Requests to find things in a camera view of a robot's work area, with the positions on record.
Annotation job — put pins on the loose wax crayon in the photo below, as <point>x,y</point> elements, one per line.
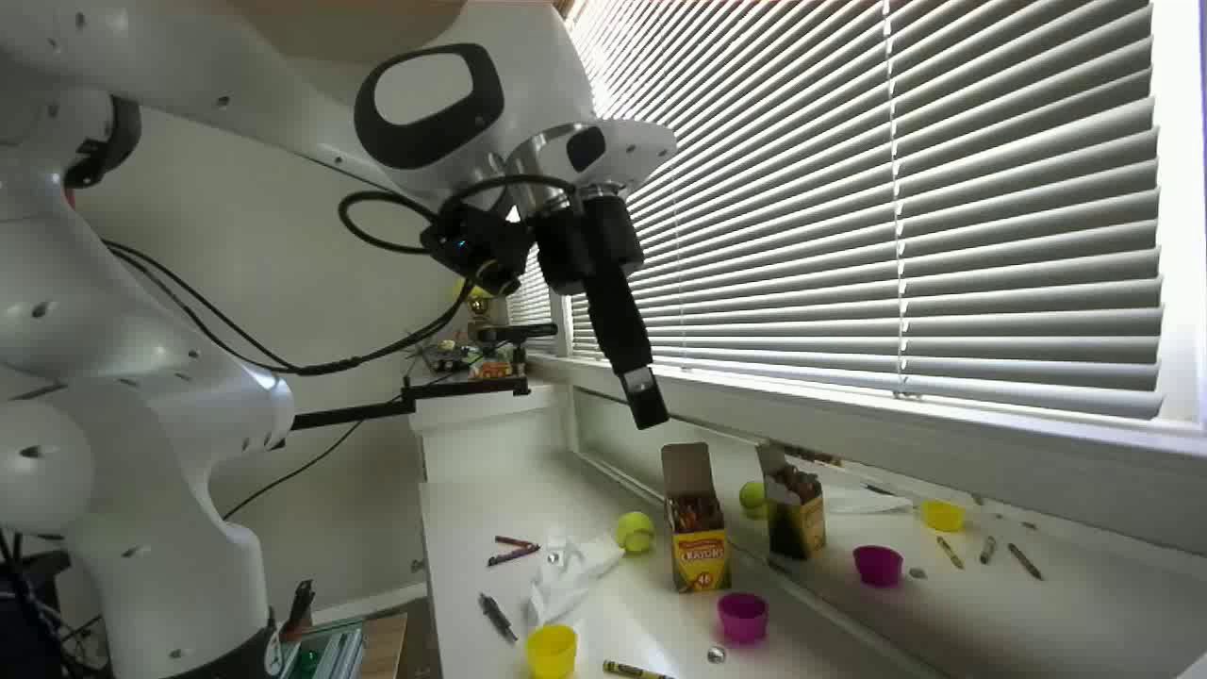
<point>495,615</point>
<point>518,541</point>
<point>634,670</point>
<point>508,557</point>

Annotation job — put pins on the white side cabinet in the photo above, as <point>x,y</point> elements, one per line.
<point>484,439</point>

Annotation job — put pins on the white window frame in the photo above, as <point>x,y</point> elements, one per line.
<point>1188,188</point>

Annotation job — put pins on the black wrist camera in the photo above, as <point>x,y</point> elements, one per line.
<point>478,248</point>

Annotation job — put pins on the green striped board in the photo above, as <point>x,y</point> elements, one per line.
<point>321,655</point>

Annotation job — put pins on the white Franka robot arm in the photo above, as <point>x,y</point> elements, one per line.
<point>152,416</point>

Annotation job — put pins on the black stereo camera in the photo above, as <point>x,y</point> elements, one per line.
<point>509,333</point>

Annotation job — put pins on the white window sill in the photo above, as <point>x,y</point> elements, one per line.
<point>945,427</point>

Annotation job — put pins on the white napkin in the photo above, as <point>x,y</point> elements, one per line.
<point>567,577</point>

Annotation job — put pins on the yellow green crayon box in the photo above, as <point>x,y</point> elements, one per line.
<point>700,558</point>

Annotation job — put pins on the small silver disc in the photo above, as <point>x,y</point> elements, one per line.
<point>715,655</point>

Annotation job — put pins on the green ball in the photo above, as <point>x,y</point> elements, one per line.
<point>634,534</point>

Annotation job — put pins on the yellow plastic cup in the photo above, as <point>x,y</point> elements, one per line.
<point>553,655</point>

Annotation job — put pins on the magenta plastic cup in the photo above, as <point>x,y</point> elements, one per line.
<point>742,622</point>

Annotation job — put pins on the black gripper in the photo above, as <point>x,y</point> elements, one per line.
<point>588,248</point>

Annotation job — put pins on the wide white window blind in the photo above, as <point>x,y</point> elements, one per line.
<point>880,188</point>

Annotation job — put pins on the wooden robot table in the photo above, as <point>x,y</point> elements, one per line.
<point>381,644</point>

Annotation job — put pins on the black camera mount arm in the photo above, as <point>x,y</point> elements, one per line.
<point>380,404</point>

